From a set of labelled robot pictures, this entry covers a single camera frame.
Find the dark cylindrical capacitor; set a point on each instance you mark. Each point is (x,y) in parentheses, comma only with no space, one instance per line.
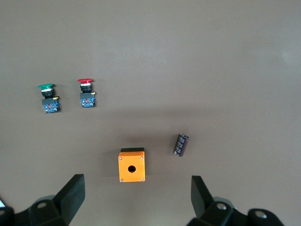
(181,145)

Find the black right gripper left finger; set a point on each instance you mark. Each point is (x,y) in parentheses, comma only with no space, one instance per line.
(65,200)

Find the green push button switch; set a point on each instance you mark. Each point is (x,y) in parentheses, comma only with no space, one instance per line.
(50,104)

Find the red push button switch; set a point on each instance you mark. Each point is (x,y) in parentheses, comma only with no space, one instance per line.
(87,100)

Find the orange button enclosure box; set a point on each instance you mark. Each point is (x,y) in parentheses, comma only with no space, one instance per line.
(137,164)

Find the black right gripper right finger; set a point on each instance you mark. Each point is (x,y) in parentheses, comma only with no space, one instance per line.
(202,202)

